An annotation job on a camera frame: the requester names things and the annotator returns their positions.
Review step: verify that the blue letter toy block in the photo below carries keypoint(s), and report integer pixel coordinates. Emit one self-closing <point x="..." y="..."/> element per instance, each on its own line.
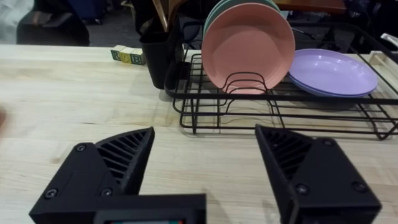
<point x="137" y="58"/>

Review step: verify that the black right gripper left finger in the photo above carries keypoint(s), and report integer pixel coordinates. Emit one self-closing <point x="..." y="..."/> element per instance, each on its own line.
<point x="93" y="174"/>

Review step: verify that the purple plate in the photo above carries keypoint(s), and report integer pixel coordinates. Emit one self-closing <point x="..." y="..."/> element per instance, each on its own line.
<point x="332" y="73"/>

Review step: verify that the black cutlery holder cup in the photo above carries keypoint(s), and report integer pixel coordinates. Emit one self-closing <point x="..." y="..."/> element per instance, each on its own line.
<point x="158" y="56"/>

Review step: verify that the green plate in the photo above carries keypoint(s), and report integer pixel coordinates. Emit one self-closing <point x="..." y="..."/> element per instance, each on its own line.
<point x="214" y="12"/>

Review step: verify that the wooden utensil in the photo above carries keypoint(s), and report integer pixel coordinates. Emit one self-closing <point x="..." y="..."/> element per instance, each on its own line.
<point x="161" y="14"/>

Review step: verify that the black chair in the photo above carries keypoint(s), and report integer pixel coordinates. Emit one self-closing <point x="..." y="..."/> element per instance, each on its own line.
<point x="51" y="28"/>

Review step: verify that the green letter toy block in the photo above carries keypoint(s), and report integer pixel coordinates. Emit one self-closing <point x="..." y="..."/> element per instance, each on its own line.
<point x="115" y="53"/>

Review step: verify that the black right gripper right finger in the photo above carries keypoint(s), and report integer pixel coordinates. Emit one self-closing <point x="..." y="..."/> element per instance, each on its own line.
<point x="323" y="183"/>

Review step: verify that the pink plate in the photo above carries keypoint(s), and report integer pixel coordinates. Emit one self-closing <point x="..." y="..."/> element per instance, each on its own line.
<point x="248" y="46"/>

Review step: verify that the yellow letter toy block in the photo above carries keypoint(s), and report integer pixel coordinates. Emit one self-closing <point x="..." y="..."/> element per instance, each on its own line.
<point x="127" y="56"/>

